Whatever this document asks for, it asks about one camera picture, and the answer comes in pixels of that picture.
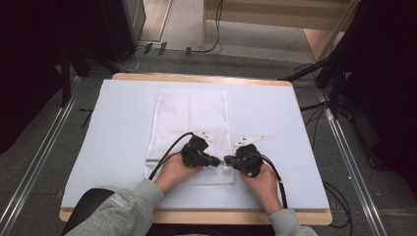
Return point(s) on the person's right hand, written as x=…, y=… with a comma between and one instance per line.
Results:
x=264, y=190

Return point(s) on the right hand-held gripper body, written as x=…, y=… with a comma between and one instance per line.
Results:
x=249, y=159

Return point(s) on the light wooden furniture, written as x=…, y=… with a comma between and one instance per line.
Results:
x=272, y=16

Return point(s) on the metal floor rail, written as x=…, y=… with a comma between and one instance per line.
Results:
x=352, y=170
x=36, y=164

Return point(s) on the wooden table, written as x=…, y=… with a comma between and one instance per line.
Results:
x=196, y=78

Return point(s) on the white table mat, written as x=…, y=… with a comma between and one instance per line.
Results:
x=124, y=105

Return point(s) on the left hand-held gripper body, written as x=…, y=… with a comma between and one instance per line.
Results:
x=195, y=150

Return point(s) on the person's left hand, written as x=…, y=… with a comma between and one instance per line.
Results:
x=175, y=172

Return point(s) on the black curtain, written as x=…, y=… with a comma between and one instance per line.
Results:
x=390, y=82
x=23, y=65

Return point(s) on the dark cabinet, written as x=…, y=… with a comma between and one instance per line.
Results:
x=121, y=26

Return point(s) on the white mesh laundry bag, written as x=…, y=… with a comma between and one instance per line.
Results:
x=190, y=114

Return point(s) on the black metal stand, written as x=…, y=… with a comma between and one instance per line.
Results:
x=67, y=78
x=334, y=82

